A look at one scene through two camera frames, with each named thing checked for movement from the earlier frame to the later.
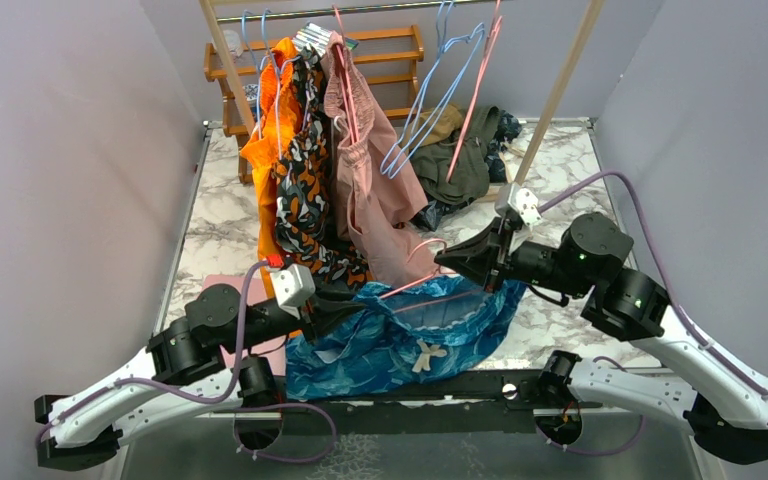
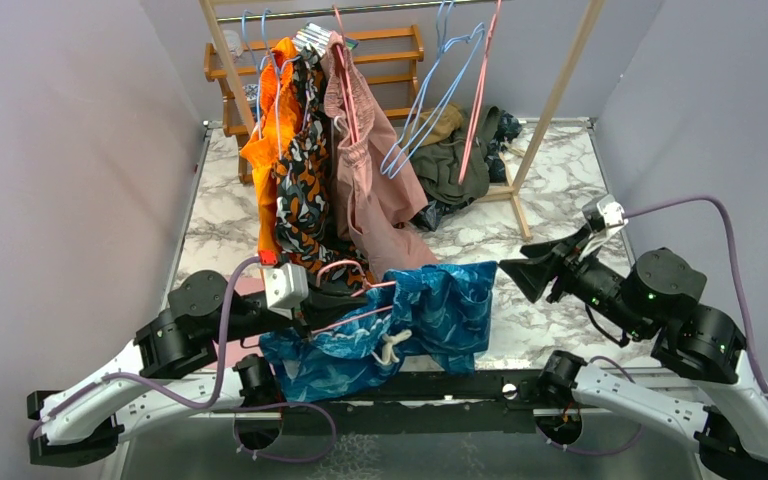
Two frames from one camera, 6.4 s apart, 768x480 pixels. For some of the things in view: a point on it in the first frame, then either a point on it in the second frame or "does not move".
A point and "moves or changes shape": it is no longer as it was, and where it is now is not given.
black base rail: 492,402 does not move
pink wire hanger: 445,243 to 366,286
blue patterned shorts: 418,337 moves or changes shape
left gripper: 330,306 does not move
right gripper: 483,253 to 532,274
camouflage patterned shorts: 301,184 does not move
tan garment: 434,125 does not move
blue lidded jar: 251,92 does not move
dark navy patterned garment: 431,214 does not move
